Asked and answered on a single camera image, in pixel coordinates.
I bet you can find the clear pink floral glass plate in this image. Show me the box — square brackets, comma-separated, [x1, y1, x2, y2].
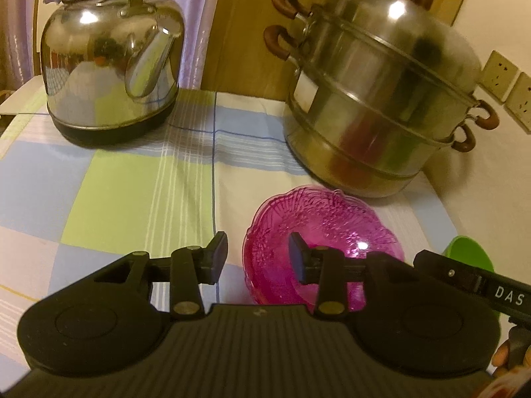
[242, 186, 405, 310]

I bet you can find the green plastic bowl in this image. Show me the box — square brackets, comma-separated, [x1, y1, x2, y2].
[443, 235, 494, 272]

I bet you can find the right hand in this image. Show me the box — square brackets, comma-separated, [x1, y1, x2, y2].
[492, 341, 531, 377]

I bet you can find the pastel checked tablecloth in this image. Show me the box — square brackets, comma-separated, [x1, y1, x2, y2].
[0, 86, 459, 382]

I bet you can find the stainless steel steamer pot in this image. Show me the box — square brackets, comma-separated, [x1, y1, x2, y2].
[283, 0, 499, 198]

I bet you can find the wooden door panel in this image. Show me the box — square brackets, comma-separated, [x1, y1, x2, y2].
[201, 0, 464, 101]

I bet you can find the stainless steel kettle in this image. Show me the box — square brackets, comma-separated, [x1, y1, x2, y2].
[40, 0, 185, 146]

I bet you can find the beige wall socket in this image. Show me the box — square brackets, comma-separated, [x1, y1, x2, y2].
[479, 50, 518, 102]
[505, 72, 531, 132]

